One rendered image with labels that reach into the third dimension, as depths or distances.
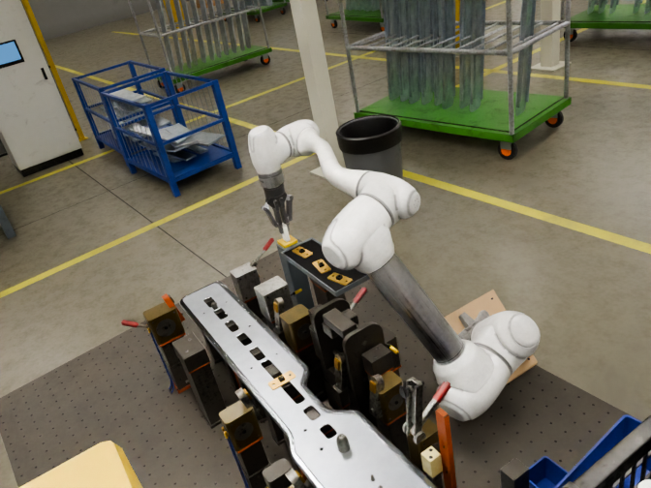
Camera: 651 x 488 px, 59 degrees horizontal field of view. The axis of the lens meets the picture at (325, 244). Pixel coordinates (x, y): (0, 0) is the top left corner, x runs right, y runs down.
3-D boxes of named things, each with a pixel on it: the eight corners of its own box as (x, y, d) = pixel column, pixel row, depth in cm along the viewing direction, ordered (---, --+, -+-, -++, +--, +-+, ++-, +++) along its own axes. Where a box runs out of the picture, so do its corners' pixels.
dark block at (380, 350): (381, 453, 184) (360, 353, 164) (398, 442, 187) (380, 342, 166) (390, 464, 181) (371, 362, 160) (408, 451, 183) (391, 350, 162)
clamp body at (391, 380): (385, 472, 179) (367, 382, 161) (412, 452, 183) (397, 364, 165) (398, 485, 174) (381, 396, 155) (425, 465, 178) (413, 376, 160)
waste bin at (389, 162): (338, 214, 485) (322, 132, 449) (383, 190, 508) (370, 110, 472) (378, 231, 448) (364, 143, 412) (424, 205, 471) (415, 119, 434)
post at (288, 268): (297, 332, 245) (274, 244, 224) (313, 323, 248) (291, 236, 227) (307, 341, 240) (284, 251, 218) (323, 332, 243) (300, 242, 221)
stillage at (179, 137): (130, 173, 668) (99, 92, 621) (191, 148, 706) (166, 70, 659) (175, 198, 581) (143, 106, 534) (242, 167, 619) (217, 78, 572)
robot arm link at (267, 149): (267, 177, 200) (294, 163, 207) (257, 136, 192) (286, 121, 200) (248, 172, 207) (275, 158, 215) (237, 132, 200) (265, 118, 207)
